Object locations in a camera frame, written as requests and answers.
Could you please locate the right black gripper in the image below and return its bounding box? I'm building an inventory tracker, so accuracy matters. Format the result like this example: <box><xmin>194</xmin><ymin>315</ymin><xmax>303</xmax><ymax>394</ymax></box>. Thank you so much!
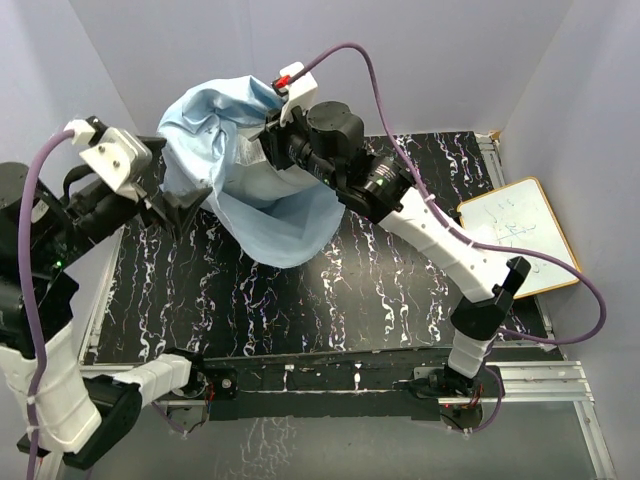
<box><xmin>254</xmin><ymin>102</ymin><xmax>342</xmax><ymax>194</ymax></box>

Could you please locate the light blue pillowcase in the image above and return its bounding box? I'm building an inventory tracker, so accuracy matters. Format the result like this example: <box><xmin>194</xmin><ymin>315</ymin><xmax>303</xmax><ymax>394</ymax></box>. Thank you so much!
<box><xmin>157</xmin><ymin>75</ymin><xmax>345</xmax><ymax>268</ymax></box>

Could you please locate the white pillow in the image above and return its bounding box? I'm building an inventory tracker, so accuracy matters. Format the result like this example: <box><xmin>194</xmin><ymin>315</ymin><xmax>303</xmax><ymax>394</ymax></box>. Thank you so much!
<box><xmin>224</xmin><ymin>135</ymin><xmax>319</xmax><ymax>208</ymax></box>

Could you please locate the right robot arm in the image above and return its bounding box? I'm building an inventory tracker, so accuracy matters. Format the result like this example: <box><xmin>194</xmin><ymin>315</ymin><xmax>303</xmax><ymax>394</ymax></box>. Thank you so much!
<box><xmin>259</xmin><ymin>101</ymin><xmax>531</xmax><ymax>397</ymax></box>

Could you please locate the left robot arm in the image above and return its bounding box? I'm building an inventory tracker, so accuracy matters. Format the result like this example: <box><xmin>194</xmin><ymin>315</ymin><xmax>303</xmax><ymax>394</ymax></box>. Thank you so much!
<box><xmin>1</xmin><ymin>162</ymin><xmax>209</xmax><ymax>470</ymax></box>

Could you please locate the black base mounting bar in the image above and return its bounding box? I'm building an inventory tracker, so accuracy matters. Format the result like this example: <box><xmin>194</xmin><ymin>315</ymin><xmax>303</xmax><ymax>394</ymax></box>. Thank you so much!
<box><xmin>144</xmin><ymin>357</ymin><xmax>506</xmax><ymax>422</ymax></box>

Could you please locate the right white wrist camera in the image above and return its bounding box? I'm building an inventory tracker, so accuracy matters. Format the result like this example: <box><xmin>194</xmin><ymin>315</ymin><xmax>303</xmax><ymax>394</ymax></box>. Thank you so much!
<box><xmin>272</xmin><ymin>62</ymin><xmax>318</xmax><ymax>127</ymax></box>

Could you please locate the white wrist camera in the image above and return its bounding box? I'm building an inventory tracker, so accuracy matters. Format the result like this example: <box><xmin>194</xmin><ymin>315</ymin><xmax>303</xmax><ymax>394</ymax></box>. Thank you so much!
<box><xmin>272</xmin><ymin>62</ymin><xmax>318</xmax><ymax>127</ymax></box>
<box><xmin>65</xmin><ymin>119</ymin><xmax>152</xmax><ymax>201</ymax></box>

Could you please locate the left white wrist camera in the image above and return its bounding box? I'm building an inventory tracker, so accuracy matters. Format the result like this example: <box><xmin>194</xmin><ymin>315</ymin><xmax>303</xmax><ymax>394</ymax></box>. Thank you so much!
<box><xmin>65</xmin><ymin>119</ymin><xmax>152</xmax><ymax>201</ymax></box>

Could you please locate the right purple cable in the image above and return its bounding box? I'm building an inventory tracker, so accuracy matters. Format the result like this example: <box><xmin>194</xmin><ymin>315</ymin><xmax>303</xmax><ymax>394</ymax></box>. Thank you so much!
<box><xmin>279</xmin><ymin>42</ymin><xmax>608</xmax><ymax>435</ymax></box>

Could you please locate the small whiteboard wooden frame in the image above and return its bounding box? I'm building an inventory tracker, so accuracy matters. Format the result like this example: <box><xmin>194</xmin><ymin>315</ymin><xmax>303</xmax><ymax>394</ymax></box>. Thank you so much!
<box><xmin>457</xmin><ymin>177</ymin><xmax>579</xmax><ymax>269</ymax></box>

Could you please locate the aluminium frame rail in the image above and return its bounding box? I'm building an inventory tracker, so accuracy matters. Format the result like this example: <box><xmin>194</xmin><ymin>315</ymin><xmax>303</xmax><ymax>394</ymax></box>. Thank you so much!
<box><xmin>34</xmin><ymin>360</ymin><xmax>617</xmax><ymax>480</ymax></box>

